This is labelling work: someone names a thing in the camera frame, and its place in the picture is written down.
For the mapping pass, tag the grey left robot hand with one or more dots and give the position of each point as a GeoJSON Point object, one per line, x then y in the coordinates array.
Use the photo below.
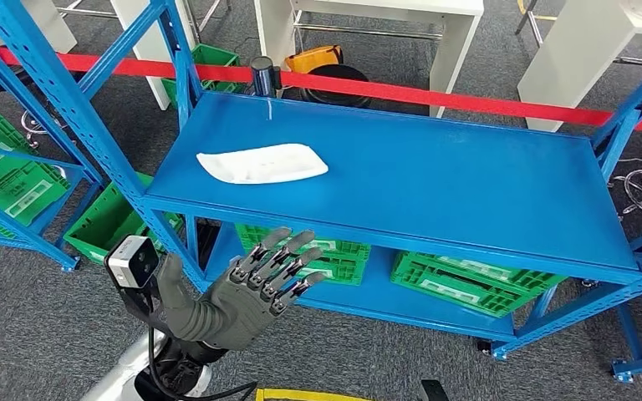
{"type": "Point", "coordinates": [238, 310]}

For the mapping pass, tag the white curved plastic part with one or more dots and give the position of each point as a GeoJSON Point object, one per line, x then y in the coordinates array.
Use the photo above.
{"type": "Point", "coordinates": [265, 164]}

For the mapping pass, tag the black round stool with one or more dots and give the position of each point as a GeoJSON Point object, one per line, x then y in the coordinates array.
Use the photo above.
{"type": "Point", "coordinates": [335, 83]}

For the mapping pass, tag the yellow bag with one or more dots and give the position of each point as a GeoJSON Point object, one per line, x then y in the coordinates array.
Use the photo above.
{"type": "Point", "coordinates": [312, 58]}

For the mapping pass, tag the white panel table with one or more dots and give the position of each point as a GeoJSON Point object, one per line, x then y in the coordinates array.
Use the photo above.
{"type": "Point", "coordinates": [448, 61]}
{"type": "Point", "coordinates": [138, 39]}
{"type": "Point", "coordinates": [576, 61]}

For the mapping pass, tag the red barrier belt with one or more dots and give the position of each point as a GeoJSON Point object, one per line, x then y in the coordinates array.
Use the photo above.
{"type": "Point", "coordinates": [465, 102]}

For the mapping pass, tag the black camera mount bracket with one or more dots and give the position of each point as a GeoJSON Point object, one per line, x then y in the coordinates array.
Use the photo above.
{"type": "Point", "coordinates": [138, 307]}

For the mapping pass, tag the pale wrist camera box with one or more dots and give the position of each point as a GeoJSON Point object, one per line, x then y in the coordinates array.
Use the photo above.
{"type": "Point", "coordinates": [130, 261]}

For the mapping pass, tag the chrome barrier post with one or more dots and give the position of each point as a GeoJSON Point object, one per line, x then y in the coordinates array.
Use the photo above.
{"type": "Point", "coordinates": [264, 75]}

